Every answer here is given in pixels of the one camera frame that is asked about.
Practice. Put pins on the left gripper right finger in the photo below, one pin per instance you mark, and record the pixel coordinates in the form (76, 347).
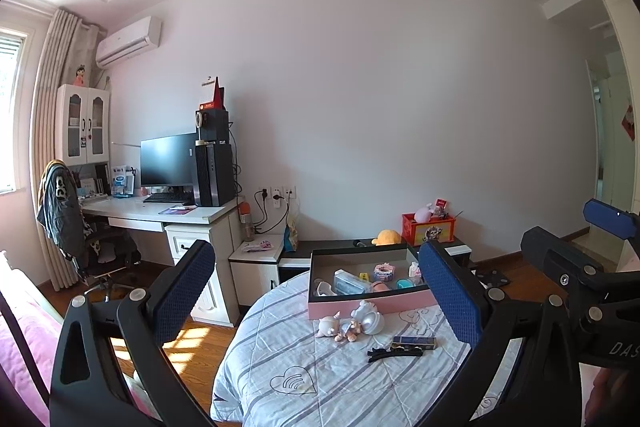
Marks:
(543, 387)

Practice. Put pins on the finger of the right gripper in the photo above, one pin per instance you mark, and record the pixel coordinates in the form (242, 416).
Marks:
(559, 260)
(617, 222)

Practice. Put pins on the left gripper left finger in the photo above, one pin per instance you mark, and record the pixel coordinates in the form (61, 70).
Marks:
(88, 387)

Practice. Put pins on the blue gold slim box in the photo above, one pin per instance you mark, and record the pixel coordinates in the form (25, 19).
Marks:
(424, 343)

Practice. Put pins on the white block figure model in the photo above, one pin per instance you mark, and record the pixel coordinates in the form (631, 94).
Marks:
(414, 273)

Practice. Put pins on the white round toy lamp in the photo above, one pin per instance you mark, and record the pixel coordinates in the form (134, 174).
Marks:
(370, 320)

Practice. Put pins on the pink block donut model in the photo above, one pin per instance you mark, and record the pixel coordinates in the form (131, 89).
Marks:
(384, 272)

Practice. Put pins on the baby doll figurine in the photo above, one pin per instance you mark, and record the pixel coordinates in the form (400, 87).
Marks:
(337, 329)

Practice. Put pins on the white plug adapter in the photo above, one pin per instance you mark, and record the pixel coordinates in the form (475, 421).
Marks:
(323, 289)

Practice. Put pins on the black bathroom scale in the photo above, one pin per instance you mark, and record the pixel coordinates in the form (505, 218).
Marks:
(492, 278)

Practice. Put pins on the black office chair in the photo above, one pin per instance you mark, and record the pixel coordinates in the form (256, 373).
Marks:
(97, 252)

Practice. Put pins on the pink plush toy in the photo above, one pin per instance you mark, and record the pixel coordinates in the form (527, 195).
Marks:
(423, 214)

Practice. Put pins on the clear teal lid container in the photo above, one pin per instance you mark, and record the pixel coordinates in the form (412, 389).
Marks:
(405, 283)

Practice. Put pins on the red toy storage box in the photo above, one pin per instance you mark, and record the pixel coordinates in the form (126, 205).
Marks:
(415, 234)

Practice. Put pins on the pink green storage box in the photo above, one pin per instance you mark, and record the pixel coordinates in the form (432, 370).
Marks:
(393, 301)

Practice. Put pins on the striped quilted tablecloth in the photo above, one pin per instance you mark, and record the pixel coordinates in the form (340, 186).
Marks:
(276, 373)

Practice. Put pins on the white desk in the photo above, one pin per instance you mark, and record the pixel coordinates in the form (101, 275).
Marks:
(163, 237)

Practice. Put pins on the rose gold tape roll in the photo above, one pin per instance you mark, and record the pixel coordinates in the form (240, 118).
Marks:
(379, 287)

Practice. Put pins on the yellow octopus plush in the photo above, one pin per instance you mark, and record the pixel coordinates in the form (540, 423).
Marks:
(387, 237)

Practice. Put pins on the white side table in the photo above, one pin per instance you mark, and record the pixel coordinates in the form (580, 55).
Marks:
(254, 268)

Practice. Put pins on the clear plastic case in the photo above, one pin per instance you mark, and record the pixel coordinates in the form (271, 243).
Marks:
(345, 283)

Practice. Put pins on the orange cap bottle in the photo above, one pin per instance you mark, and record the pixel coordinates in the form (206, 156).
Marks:
(246, 222)

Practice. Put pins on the low black white cabinet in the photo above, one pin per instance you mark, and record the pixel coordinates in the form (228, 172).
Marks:
(323, 258)

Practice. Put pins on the black computer monitor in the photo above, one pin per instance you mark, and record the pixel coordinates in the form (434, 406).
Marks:
(167, 161)

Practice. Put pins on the black computer tower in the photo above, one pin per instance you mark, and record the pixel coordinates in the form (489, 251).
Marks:
(213, 175)

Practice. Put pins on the snack bag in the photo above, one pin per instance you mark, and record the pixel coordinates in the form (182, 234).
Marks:
(290, 235)

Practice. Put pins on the white glass door cabinet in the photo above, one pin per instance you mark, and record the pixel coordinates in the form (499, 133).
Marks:
(82, 123)

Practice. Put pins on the black speaker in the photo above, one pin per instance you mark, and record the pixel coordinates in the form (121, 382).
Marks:
(212, 125)

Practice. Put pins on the red paper bag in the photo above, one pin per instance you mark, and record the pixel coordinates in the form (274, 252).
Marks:
(217, 100)

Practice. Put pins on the beige curtain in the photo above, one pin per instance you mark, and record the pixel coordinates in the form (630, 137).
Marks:
(70, 43)

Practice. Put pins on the white air conditioner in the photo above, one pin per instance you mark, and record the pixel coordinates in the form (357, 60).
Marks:
(138, 37)

